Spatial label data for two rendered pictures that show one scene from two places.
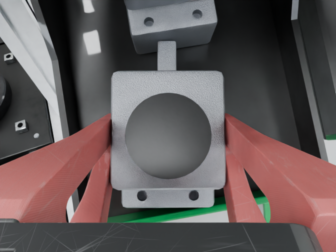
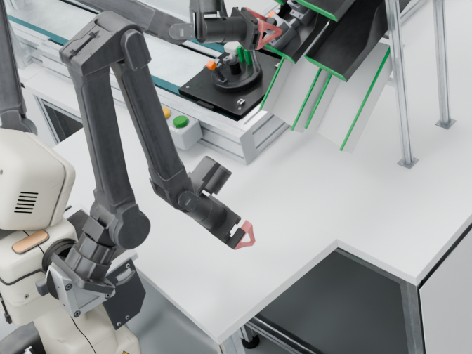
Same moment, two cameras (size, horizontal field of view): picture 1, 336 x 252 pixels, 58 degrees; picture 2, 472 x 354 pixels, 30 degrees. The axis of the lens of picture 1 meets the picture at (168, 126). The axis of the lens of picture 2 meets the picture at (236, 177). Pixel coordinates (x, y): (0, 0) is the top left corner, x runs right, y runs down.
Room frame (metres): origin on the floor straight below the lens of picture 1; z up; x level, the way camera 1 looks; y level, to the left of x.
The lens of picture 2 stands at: (-0.83, -1.50, 2.38)
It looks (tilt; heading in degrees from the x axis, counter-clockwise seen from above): 42 degrees down; 66
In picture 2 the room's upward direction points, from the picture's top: 16 degrees counter-clockwise
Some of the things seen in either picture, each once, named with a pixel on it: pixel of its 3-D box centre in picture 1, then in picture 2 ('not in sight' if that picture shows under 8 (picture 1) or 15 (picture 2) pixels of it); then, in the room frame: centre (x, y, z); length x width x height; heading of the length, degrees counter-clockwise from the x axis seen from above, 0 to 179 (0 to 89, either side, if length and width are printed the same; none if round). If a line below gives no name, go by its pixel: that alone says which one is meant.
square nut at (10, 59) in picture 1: (9, 58); not in sight; (0.40, 0.26, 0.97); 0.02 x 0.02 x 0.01; 12
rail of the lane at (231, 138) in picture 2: not in sight; (138, 94); (-0.14, 0.50, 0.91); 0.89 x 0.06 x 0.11; 102
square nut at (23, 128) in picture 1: (21, 126); not in sight; (0.25, 0.22, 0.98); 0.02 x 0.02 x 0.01; 12
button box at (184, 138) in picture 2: not in sight; (166, 123); (-0.16, 0.30, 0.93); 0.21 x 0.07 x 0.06; 102
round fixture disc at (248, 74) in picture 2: not in sight; (236, 74); (0.06, 0.26, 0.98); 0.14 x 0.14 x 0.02
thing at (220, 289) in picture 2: not in sight; (212, 168); (-0.14, 0.14, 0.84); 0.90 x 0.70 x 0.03; 95
